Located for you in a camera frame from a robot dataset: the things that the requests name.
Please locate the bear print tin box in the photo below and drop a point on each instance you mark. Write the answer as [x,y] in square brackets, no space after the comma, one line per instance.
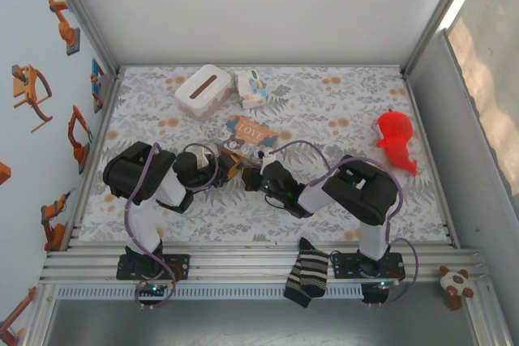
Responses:
[247,137]

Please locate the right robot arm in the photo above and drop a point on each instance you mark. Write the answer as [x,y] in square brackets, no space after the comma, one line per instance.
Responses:
[357,188]

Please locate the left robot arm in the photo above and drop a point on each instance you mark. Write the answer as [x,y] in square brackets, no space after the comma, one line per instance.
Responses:
[134,167]

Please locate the printed tissue pack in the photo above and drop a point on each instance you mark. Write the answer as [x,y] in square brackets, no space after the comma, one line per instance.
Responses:
[251,90]

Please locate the white tissue box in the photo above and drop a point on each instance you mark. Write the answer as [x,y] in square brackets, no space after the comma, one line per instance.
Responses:
[202,86]

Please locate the black white striped sock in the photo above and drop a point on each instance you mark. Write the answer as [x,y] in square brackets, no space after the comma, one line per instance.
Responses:
[308,273]

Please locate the floral tablecloth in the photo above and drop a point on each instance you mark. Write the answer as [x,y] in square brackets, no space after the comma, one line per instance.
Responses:
[324,111]

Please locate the small circuit board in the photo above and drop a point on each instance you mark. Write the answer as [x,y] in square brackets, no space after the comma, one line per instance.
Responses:
[381,284]
[154,288]

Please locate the red plush toy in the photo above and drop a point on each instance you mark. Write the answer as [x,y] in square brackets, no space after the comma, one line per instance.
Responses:
[395,131]

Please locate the orange claw gripper sticker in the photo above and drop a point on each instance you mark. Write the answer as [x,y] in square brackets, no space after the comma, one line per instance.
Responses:
[24,88]

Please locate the small brown white plush bear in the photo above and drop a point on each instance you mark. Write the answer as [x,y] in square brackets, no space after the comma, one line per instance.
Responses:
[454,283]

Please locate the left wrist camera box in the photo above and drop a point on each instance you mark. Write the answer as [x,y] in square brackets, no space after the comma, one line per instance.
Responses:
[202,156]

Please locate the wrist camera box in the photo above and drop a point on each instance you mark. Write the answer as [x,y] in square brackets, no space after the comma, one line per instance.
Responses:
[268,159]
[202,156]

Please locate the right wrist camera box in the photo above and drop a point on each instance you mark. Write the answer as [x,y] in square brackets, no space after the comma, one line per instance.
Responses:
[268,159]

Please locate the aluminium rail beam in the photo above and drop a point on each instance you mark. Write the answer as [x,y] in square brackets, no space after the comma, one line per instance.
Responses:
[243,265]

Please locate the aluminium side rail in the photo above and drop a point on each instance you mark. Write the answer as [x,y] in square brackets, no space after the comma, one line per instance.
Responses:
[411,95]
[97,143]

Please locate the blue orange wall sticker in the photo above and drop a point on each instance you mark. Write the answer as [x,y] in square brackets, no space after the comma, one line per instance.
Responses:
[96,78]

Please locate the orange block wall sticker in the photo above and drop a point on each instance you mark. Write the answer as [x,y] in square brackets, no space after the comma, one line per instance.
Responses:
[4,173]

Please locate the aluminium frame post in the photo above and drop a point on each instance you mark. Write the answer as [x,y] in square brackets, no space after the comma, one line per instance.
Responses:
[434,14]
[83,14]

